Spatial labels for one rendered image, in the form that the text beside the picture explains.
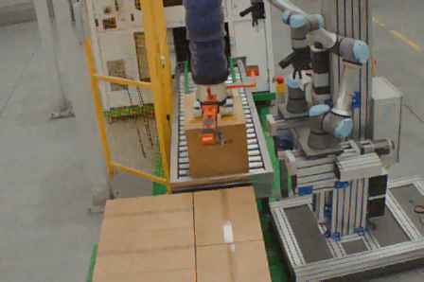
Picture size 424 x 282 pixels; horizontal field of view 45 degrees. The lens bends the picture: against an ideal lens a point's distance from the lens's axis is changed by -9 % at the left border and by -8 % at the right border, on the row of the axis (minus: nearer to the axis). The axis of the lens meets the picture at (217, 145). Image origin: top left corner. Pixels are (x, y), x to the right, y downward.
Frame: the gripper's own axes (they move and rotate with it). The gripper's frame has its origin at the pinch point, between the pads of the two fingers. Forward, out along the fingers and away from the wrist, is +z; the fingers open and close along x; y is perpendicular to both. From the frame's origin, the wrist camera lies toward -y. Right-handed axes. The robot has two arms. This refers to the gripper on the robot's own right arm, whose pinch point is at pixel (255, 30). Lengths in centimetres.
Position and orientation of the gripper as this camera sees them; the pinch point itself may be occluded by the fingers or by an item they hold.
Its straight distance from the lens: 362.1
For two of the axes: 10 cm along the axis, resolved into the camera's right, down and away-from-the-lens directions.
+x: -1.4, -4.6, 8.8
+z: 0.9, 8.8, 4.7
